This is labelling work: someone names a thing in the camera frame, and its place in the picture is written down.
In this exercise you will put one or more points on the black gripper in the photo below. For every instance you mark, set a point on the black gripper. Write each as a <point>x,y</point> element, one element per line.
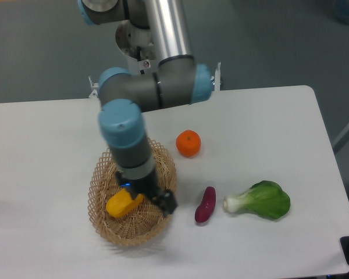
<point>148,185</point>

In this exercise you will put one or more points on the woven wicker basket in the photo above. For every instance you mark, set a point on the woven wicker basket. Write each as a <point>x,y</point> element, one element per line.
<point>135,228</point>

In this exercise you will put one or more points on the yellow toy mango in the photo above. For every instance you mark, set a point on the yellow toy mango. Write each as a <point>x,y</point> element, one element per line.
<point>121,203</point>

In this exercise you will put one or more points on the green toy bok choy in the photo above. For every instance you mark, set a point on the green toy bok choy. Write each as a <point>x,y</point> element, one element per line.
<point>265,199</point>

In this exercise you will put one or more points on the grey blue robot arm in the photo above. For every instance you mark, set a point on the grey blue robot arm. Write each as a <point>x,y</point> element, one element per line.
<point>121,121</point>

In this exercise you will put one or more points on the orange toy tangerine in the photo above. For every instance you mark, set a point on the orange toy tangerine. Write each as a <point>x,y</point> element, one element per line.
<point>188,143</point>

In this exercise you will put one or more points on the purple toy sweet potato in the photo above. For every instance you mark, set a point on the purple toy sweet potato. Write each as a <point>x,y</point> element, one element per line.
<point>205,209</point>

